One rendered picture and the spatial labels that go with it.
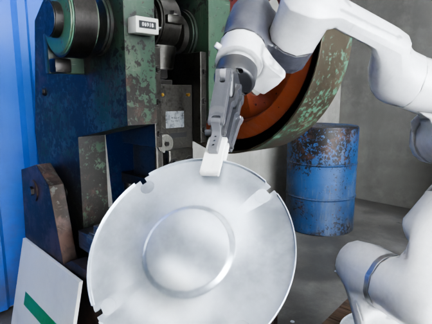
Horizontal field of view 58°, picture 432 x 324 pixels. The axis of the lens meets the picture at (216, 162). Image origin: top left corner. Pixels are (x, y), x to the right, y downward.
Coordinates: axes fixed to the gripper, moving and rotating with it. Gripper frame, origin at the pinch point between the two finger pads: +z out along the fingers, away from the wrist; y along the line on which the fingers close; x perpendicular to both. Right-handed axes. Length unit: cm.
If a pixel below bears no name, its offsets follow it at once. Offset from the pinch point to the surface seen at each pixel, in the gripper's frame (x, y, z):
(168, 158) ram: -30, -42, -28
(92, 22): -42, -3, -42
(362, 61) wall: 40, -251, -306
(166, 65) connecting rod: -33, -28, -53
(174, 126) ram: -30, -39, -38
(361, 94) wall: 41, -274, -281
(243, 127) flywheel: -15, -62, -58
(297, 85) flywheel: 5, -44, -61
